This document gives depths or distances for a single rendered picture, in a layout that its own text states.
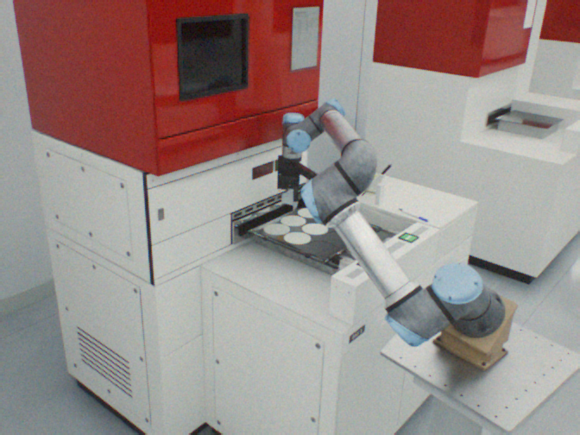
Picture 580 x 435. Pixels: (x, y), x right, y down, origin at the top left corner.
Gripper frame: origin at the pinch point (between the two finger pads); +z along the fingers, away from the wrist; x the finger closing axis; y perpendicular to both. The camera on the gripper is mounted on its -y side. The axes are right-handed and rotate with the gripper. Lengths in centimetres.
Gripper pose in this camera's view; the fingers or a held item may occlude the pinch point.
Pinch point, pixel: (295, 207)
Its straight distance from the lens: 218.6
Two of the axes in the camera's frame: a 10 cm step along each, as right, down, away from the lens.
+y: -10.0, -0.3, -0.1
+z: -0.3, 9.1, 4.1
